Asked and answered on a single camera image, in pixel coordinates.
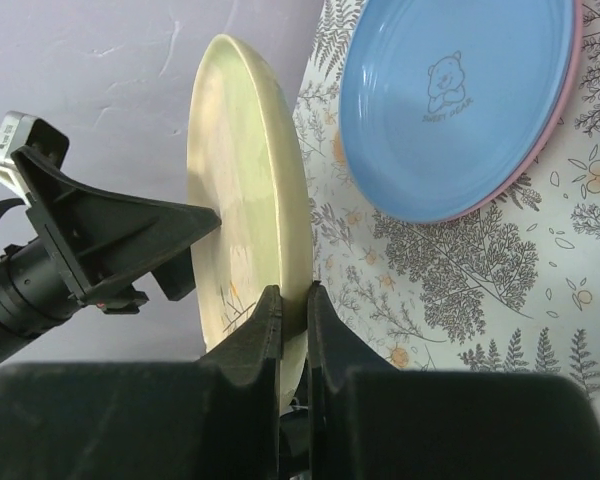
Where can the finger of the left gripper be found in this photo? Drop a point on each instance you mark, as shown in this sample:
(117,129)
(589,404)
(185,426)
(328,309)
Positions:
(175,277)

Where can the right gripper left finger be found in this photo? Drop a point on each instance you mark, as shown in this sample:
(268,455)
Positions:
(214,418)

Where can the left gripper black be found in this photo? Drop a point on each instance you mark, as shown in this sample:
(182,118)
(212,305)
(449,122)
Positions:
(94,244)

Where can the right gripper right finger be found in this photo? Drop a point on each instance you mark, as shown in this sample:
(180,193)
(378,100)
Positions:
(370,420)

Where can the cream yellow plate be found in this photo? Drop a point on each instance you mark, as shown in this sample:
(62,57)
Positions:
(244,162)

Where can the blue plate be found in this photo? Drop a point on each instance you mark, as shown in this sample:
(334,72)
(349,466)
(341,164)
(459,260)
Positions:
(441,101)

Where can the floral table mat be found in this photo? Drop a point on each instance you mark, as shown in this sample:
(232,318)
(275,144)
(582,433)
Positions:
(514,286)

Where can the pink plate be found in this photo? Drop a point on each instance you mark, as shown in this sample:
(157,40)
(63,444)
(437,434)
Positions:
(553,121)

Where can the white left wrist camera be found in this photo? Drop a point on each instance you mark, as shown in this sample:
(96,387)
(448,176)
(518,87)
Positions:
(18,129)

